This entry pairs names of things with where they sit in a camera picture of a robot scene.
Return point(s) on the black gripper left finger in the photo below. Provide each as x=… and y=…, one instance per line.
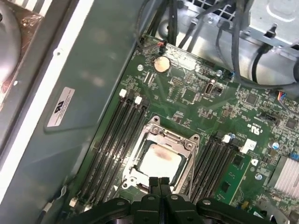
x=153, y=205

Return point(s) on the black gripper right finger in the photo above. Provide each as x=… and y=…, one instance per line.
x=168, y=205

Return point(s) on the silver topped CPU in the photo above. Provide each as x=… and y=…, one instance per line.
x=161, y=163

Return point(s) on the metal socket cover frame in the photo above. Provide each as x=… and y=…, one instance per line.
x=174, y=138

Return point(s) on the black RAM slot white latch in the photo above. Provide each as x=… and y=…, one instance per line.
x=118, y=151
x=206, y=163
x=99, y=151

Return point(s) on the CPU socket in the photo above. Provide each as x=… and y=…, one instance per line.
x=154, y=121

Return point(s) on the white plastic connector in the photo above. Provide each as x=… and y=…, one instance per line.
x=247, y=145

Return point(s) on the green motherboard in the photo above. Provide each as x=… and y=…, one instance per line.
x=198, y=105

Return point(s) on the grey metal PC case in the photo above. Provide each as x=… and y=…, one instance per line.
x=58, y=151

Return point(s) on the silver finned heat sink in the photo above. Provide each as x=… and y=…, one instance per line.
x=287, y=175

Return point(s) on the internal USB port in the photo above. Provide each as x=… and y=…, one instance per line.
x=209, y=88

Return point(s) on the white printed label sticker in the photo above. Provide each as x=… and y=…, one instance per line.
x=61, y=107

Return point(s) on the round silver coin battery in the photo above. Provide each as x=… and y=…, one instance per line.
x=161, y=64

